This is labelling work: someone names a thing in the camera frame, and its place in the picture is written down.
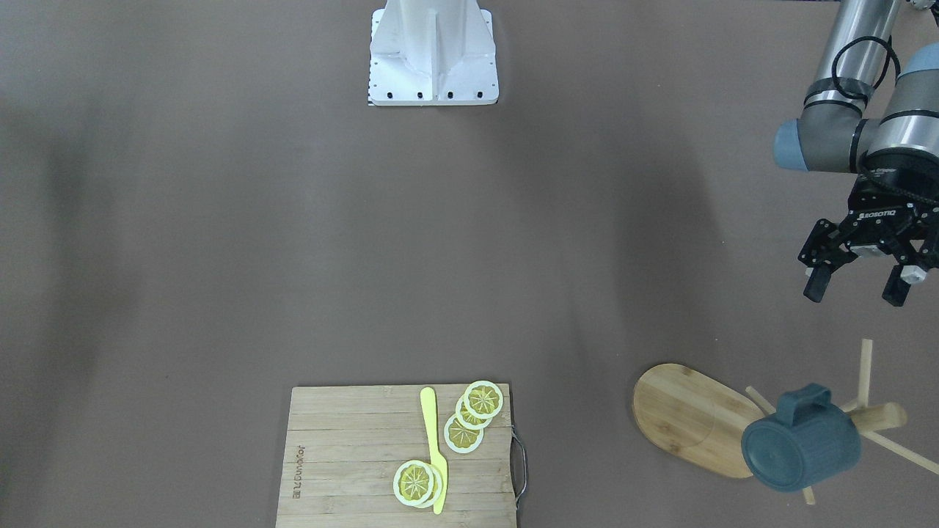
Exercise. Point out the blue ribbed cup yellow inside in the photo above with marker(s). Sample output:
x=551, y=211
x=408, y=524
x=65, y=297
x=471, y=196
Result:
x=807, y=440

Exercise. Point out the wooden cup storage rack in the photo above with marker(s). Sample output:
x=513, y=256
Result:
x=698, y=419

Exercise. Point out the lemon slice toy top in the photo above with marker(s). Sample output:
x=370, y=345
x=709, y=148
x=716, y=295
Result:
x=483, y=399

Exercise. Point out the lemon slice toy middle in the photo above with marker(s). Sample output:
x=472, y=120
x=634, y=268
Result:
x=467, y=420

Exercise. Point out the yellow plastic toy knife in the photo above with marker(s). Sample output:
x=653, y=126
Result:
x=428, y=406

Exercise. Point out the lemon slice toy lower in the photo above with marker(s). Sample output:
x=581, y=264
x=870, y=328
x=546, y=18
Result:
x=417, y=484

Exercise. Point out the bamboo cutting board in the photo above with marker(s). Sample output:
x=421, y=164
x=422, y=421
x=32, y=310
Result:
x=344, y=444

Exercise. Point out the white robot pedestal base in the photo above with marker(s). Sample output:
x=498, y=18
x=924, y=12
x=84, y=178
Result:
x=432, y=53

